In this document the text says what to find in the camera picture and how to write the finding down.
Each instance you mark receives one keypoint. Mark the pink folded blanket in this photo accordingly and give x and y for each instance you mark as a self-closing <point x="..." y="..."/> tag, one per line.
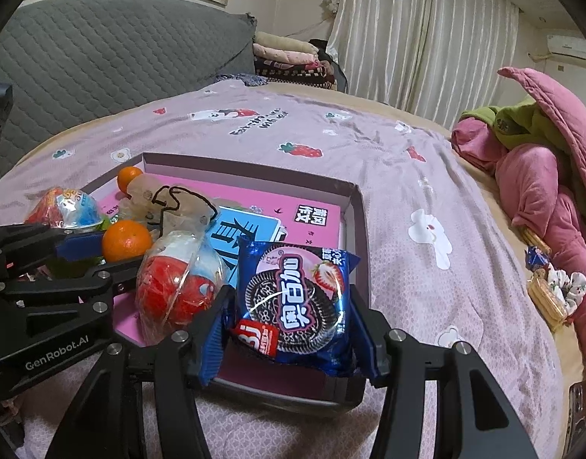
<point x="283" y="57"/>

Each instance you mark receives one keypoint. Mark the dark cloth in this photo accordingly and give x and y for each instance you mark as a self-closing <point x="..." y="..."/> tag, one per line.
<point x="328" y="57"/>

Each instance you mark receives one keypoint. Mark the white air conditioner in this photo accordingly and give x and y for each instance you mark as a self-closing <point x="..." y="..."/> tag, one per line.
<point x="570" y="50"/>

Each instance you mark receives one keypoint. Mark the beige folded blanket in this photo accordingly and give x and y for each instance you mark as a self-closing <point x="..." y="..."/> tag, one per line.
<point x="283" y="43"/>

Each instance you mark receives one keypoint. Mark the lilac printed blanket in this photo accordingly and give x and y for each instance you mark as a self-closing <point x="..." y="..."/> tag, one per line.
<point x="393" y="177"/>

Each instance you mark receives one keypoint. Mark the shallow grey cardboard box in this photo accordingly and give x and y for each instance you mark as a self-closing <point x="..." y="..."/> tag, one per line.
<point x="357" y="229"/>

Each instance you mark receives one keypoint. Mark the blue cookie packet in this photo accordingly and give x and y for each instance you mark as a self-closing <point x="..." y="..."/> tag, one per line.
<point x="293" y="306"/>

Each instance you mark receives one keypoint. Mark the beige lotus-slice mesh bag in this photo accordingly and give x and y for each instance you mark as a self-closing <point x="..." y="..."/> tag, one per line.
<point x="178" y="210"/>

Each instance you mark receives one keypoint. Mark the dark striped object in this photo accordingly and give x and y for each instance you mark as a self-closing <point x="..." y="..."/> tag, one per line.
<point x="580" y="411"/>

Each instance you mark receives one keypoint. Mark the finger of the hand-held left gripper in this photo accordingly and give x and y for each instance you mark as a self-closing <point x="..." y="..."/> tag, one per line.
<point x="111" y="278"/>
<point x="82" y="246"/>

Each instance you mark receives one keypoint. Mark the green garment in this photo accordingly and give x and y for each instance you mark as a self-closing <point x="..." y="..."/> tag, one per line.
<point x="517" y="122"/>

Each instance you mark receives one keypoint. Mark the white floral scrunchie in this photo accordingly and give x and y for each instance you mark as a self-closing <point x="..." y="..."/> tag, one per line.
<point x="570" y="287"/>

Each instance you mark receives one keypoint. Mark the white curtain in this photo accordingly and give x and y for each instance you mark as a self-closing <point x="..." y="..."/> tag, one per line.
<point x="417" y="43"/>

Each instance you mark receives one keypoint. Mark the blue patterned cloth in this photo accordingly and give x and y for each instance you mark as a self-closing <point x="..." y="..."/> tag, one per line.
<point x="238" y="79"/>

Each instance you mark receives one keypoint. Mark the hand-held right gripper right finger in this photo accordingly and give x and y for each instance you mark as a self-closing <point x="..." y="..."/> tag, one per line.
<point x="364" y="344"/>

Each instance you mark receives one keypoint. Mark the dark patterned folded blanket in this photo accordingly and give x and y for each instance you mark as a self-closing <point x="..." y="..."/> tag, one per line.
<point x="293" y="74"/>

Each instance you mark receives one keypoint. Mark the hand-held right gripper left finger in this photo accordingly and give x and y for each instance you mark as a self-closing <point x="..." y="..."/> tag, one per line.
<point x="214" y="344"/>

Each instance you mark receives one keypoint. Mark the orange mandarin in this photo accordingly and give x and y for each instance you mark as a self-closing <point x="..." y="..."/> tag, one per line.
<point x="126" y="243"/>
<point x="129" y="177"/>

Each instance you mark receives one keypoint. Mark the pink quilt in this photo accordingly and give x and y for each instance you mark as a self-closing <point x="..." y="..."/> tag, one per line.
<point x="537" y="191"/>

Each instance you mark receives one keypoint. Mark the toy egg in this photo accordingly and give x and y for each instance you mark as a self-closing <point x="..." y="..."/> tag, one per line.
<point x="68" y="210"/>
<point x="173" y="287"/>

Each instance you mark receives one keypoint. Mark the white curtain tieback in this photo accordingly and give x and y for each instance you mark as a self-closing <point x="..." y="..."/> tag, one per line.
<point x="331" y="4"/>

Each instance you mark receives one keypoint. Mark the grey quilted headboard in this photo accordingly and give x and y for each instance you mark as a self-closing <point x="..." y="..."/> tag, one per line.
<point x="106" y="57"/>

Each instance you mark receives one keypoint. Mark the blue candy wrapper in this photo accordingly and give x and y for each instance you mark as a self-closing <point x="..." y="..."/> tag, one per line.
<point x="537" y="258"/>

